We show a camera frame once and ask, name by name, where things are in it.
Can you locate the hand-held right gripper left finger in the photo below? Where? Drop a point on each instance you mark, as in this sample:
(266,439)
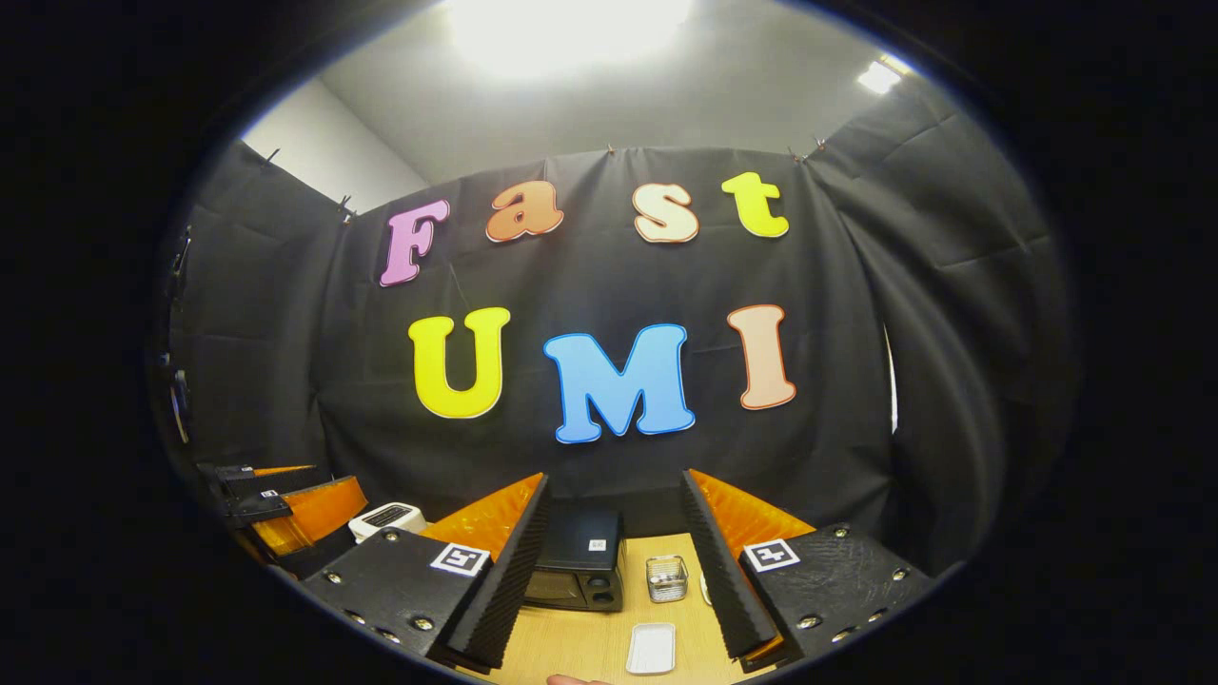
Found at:
(514,571)

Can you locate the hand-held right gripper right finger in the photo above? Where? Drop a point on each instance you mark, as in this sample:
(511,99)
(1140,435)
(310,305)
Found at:
(723,571)

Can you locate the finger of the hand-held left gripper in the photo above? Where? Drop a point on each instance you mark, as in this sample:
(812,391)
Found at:
(257,479)
(314,509)

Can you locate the black electric oven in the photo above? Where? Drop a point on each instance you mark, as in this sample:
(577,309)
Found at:
(580,552)

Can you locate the white divided bean tray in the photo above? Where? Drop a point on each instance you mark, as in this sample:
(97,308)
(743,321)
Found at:
(706,588)

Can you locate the white toaster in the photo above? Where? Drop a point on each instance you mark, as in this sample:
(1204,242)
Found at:
(385,518)

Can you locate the white rectangular plate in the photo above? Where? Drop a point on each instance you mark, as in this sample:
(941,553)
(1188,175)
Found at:
(651,649)

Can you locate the small ceiling light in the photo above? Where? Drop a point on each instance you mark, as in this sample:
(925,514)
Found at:
(879,76)

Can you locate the large ceiling light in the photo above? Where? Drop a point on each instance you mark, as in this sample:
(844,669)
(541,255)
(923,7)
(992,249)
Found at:
(571,33)

